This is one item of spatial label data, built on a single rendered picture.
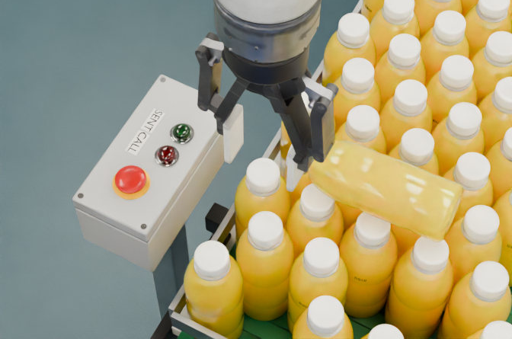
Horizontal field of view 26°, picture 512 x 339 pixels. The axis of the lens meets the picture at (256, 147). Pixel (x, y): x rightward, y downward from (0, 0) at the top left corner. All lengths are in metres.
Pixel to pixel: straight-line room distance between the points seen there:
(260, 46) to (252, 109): 1.75
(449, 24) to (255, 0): 0.62
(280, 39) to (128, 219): 0.43
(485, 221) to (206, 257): 0.32
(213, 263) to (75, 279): 1.25
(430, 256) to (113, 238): 0.37
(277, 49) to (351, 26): 0.51
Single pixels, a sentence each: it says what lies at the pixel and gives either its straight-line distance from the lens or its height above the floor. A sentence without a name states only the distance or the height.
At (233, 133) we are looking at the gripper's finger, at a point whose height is 1.27.
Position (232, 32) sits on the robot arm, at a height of 1.49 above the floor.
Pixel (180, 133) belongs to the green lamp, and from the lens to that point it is 1.30.
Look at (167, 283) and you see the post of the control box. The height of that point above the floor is 0.78.
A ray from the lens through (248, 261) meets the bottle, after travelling 1.28.
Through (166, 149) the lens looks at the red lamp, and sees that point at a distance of 1.29.
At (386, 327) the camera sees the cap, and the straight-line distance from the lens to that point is 1.21.
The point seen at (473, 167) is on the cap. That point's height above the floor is 1.10.
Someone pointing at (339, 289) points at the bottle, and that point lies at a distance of 1.28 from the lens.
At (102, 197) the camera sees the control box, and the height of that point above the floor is 1.10.
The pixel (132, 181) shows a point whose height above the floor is 1.11.
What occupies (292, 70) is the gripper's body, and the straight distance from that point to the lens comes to 0.95.
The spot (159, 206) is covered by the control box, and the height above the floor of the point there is 1.10.
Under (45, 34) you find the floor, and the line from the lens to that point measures 2.84.
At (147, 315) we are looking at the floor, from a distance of 2.41.
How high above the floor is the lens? 2.20
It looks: 58 degrees down
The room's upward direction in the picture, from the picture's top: straight up
